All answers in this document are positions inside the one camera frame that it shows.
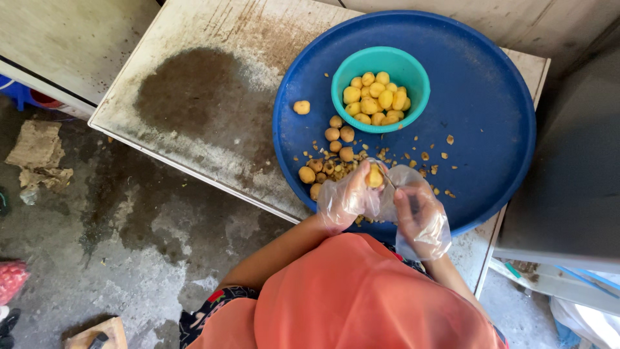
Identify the heap of peeled yellow potatoes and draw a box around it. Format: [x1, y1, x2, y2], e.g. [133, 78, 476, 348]
[342, 71, 412, 126]

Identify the red mesh bag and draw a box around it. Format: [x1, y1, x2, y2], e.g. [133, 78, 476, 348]
[0, 261, 31, 306]

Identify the orange headscarf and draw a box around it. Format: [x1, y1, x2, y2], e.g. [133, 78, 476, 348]
[186, 233, 508, 349]

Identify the white plastic bag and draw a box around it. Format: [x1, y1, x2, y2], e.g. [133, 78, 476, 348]
[550, 296, 620, 349]

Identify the cluster of unpeeled small potatoes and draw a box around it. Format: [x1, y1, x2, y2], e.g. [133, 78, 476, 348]
[298, 115, 357, 201]

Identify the teal plastic bowl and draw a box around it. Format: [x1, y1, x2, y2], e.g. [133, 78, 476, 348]
[331, 46, 431, 134]

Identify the person's right hand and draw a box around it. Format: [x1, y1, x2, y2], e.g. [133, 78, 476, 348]
[385, 165, 452, 263]

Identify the dark floral garment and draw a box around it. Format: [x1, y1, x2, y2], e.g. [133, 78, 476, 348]
[179, 286, 261, 349]

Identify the person's left hand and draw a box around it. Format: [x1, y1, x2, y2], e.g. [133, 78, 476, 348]
[317, 158, 389, 235]

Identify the wooden block with black tool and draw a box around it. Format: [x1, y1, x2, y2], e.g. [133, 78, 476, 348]
[64, 316, 129, 349]

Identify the small paring knife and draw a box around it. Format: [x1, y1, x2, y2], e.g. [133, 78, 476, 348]
[377, 165, 422, 218]

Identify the round blue plastic tray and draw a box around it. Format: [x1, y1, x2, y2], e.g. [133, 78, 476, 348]
[272, 10, 537, 244]

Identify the blue plastic crate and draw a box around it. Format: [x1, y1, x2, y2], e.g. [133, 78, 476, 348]
[0, 74, 64, 111]

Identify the white shelf with blue rods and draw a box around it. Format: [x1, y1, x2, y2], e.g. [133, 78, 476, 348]
[488, 258, 620, 317]

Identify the torn brown cardboard scrap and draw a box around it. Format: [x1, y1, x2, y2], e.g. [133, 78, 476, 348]
[4, 120, 74, 193]

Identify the dark grey cabinet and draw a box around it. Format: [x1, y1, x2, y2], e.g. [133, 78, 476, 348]
[492, 29, 620, 274]

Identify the half-peeled yellow potato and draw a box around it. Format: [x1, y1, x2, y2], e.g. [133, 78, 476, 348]
[365, 163, 385, 189]

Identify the black shoe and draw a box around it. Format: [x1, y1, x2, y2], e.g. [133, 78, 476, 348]
[0, 308, 22, 349]

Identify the white side table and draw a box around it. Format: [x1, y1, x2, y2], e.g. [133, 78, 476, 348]
[0, 0, 161, 121]

